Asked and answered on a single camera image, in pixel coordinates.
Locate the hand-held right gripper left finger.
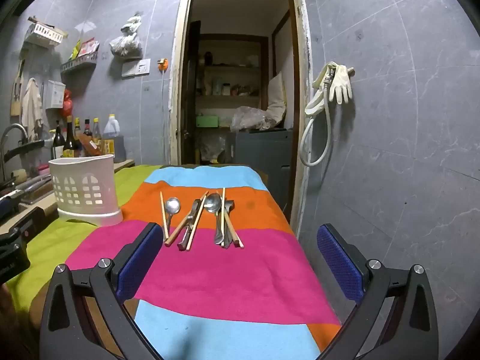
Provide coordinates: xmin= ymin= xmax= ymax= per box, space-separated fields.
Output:
xmin=39 ymin=222 xmax=166 ymax=360

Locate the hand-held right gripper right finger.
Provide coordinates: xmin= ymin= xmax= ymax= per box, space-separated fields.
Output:
xmin=317 ymin=223 xmax=439 ymax=360

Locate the white plastic utensil holder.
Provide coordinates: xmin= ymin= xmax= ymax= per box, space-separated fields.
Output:
xmin=49 ymin=154 xmax=124 ymax=227

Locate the green cloth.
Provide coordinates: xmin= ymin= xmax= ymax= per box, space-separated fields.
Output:
xmin=4 ymin=164 xmax=164 ymax=308

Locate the small metal spoon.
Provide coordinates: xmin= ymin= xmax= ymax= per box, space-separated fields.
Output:
xmin=164 ymin=197 xmax=182 ymax=241

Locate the striped colourful cloth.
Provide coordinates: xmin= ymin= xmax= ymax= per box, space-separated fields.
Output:
xmin=65 ymin=165 xmax=342 ymax=360

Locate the large metal spoon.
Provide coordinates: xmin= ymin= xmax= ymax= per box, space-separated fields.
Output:
xmin=205 ymin=193 xmax=224 ymax=246

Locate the dark glass bottle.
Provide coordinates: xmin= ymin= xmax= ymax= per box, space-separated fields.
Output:
xmin=52 ymin=120 xmax=67 ymax=159

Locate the metal faucet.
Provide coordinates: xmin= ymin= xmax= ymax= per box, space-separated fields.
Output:
xmin=0 ymin=123 xmax=29 ymax=181

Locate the tall dark sauce bottle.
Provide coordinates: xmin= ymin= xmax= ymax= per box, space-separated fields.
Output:
xmin=63 ymin=116 xmax=78 ymax=158

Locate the brown packet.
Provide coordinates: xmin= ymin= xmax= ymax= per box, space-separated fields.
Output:
xmin=79 ymin=135 xmax=104 ymax=157

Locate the large plastic oil jug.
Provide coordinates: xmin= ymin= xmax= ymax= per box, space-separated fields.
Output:
xmin=102 ymin=114 xmax=127 ymax=163

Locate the grey cabinet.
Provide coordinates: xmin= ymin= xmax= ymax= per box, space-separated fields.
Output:
xmin=229 ymin=128 xmax=294 ymax=177

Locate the white hanging towel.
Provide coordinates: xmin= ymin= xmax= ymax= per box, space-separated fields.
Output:
xmin=20 ymin=78 xmax=43 ymax=136

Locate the wooden cutting board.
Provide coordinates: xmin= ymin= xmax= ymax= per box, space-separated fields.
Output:
xmin=10 ymin=60 xmax=25 ymax=117

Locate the crumpled clear plastic bag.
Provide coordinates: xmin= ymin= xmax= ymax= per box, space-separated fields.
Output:
xmin=230 ymin=106 xmax=279 ymax=133

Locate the white pillow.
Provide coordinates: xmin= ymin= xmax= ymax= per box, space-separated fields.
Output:
xmin=267 ymin=72 xmax=287 ymax=121

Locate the white rubber glove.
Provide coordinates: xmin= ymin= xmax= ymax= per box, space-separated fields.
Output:
xmin=329 ymin=64 xmax=355 ymax=105

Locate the wooden shelf unit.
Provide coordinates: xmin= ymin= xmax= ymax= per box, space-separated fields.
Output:
xmin=195 ymin=34 xmax=269 ymax=158

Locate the large clear plastic bag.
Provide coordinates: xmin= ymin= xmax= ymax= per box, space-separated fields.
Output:
xmin=109 ymin=33 xmax=144 ymax=61

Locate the red seasoning packet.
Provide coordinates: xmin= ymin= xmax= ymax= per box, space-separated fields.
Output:
xmin=80 ymin=38 xmax=100 ymax=57

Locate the small clear plastic bag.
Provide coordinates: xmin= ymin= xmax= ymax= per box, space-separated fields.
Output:
xmin=121 ymin=14 xmax=143 ymax=35

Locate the white hose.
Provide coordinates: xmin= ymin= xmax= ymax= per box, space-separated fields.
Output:
xmin=299 ymin=69 xmax=335 ymax=167

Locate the white wall box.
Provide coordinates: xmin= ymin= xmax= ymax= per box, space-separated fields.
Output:
xmin=46 ymin=80 xmax=67 ymax=110

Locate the white door frame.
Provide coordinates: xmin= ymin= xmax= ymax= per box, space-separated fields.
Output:
xmin=169 ymin=0 xmax=314 ymax=233

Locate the white wall switch plate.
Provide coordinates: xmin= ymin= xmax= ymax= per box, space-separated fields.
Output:
xmin=121 ymin=58 xmax=152 ymax=79

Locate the grey wall rack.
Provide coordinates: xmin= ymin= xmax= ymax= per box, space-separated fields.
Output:
xmin=60 ymin=52 xmax=99 ymax=75

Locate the white wall basket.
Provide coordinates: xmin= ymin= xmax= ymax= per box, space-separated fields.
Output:
xmin=23 ymin=17 xmax=69 ymax=47

